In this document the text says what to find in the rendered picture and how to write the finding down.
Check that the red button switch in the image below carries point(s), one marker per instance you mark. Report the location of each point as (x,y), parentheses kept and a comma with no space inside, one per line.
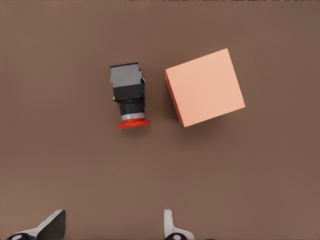
(128,95)

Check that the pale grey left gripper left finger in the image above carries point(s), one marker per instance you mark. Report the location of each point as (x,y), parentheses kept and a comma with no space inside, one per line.
(51,226)

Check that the salmon pink cube block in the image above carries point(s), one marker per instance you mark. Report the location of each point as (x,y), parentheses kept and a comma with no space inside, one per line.
(205,87)

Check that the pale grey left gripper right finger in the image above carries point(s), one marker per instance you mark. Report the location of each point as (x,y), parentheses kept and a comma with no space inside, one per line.
(169,225)

